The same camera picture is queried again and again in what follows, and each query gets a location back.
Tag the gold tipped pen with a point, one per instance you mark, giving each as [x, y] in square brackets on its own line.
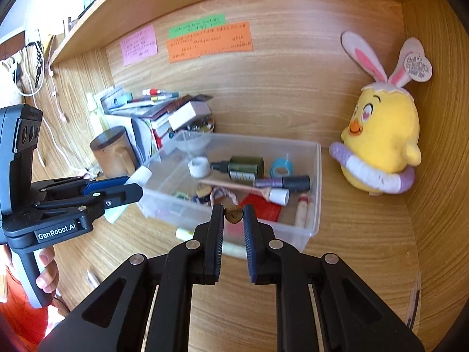
[92, 278]

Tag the yellow chick plush toy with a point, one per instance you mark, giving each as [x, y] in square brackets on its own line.
[384, 132]

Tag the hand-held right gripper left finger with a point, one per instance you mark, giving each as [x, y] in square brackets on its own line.
[218, 242]

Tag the dark green dropper bottle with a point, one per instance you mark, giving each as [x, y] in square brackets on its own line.
[245, 165]

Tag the blue tape roll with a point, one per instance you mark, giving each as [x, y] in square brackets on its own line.
[282, 167]

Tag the translucent beige stick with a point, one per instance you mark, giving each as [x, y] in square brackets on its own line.
[302, 211]

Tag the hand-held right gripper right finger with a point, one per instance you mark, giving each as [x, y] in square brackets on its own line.
[250, 242]

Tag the white cardboard box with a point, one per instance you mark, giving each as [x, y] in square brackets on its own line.
[190, 114]

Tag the thin pencil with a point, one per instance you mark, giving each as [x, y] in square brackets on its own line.
[414, 300]

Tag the brown ceramic mug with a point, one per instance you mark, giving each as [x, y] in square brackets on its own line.
[110, 154]

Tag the person's left hand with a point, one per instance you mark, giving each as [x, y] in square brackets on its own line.
[47, 271]

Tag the beige tube with white cap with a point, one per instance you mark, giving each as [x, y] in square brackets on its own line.
[278, 195]

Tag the green sticky note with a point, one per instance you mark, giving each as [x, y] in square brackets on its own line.
[198, 25]

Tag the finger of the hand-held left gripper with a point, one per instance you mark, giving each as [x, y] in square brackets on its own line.
[106, 185]
[121, 196]

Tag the purple and black tube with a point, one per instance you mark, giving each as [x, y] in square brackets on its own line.
[289, 182]

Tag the red and white marker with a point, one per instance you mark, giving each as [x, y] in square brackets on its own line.
[153, 91]

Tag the stack of books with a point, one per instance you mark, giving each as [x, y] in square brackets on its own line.
[154, 110]

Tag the red box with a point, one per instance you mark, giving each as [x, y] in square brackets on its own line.
[263, 207]

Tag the orange sticky note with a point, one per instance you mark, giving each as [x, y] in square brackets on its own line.
[209, 44]

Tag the clear plastic cup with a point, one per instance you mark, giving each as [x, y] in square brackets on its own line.
[192, 141]

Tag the orange clothing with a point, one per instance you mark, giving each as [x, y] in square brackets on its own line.
[22, 311]

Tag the pale green tube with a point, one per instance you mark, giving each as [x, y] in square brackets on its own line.
[183, 233]

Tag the translucent plastic storage box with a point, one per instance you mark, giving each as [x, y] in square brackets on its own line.
[161, 187]

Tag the white tape roll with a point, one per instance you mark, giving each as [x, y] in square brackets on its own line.
[199, 167]

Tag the pink sticky note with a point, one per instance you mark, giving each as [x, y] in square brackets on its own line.
[139, 46]

